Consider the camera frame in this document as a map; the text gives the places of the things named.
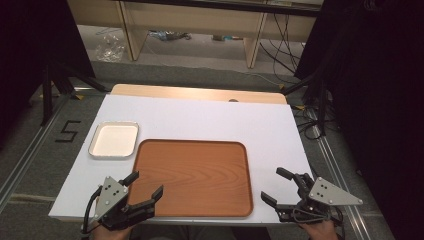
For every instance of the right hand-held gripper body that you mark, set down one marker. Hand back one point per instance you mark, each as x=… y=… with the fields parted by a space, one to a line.
x=328 y=194

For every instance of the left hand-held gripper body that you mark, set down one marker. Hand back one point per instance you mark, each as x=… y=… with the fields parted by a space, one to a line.
x=110 y=196

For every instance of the person's right hand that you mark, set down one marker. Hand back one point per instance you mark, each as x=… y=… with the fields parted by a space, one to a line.
x=320 y=230

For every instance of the person's left hand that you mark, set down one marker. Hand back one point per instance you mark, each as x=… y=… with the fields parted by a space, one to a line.
x=111 y=234

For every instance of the brown wooden serving tray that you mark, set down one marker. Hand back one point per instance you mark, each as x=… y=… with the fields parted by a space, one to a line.
x=193 y=178

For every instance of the white rectangular metal-rimmed tray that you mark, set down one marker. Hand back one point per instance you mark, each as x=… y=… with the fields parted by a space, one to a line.
x=115 y=140

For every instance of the black metal stand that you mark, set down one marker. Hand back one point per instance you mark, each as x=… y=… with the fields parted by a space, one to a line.
x=321 y=106
x=47 y=93

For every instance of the white table cover board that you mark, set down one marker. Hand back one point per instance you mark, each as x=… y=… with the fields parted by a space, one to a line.
x=206 y=116

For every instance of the light wooden table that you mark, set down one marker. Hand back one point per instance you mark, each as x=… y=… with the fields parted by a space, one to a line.
x=186 y=92

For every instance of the black curtain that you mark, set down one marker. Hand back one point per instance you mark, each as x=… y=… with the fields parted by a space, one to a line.
x=380 y=100
x=30 y=50

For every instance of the clear plastic bag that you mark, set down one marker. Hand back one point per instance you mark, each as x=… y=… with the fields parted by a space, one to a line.
x=110 y=48

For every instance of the crumpled bluish plastic wrap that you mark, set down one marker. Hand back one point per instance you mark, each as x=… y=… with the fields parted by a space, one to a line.
x=168 y=34

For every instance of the light wooden shelf unit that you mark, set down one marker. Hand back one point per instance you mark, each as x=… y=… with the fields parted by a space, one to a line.
x=196 y=23

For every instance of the metal floor rail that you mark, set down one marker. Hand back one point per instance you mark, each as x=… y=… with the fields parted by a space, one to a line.
x=340 y=180
x=30 y=150

